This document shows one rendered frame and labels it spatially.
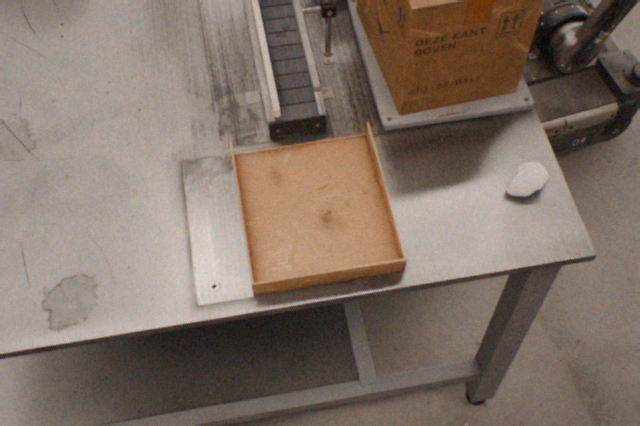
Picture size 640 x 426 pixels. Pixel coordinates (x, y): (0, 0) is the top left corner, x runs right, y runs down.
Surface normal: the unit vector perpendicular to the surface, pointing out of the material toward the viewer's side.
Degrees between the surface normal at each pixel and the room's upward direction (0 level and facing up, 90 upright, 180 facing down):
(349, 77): 0
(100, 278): 0
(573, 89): 0
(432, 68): 90
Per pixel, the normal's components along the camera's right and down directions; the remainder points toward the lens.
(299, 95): 0.00, -0.54
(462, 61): 0.25, 0.82
